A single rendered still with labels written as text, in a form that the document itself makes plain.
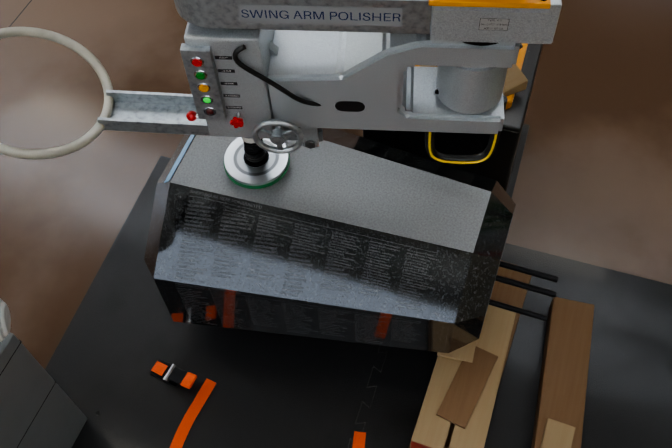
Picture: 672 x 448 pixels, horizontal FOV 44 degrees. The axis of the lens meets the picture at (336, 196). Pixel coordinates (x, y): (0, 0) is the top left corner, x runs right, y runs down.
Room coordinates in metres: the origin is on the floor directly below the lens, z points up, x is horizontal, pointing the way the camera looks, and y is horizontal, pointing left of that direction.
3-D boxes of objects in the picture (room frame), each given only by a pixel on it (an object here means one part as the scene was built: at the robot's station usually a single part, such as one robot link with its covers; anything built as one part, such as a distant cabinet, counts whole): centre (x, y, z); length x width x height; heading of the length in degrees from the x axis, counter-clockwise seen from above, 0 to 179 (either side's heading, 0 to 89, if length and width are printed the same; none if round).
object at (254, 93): (1.61, 0.18, 1.35); 0.36 x 0.22 x 0.45; 83
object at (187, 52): (1.52, 0.34, 1.40); 0.08 x 0.03 x 0.28; 83
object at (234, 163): (1.62, 0.25, 0.90); 0.21 x 0.21 x 0.01
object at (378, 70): (1.56, -0.13, 1.33); 0.74 x 0.23 x 0.49; 83
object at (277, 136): (1.49, 0.15, 1.23); 0.15 x 0.10 x 0.15; 83
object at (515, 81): (1.96, -0.61, 0.80); 0.20 x 0.10 x 0.05; 110
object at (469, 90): (1.54, -0.40, 1.37); 0.19 x 0.19 x 0.20
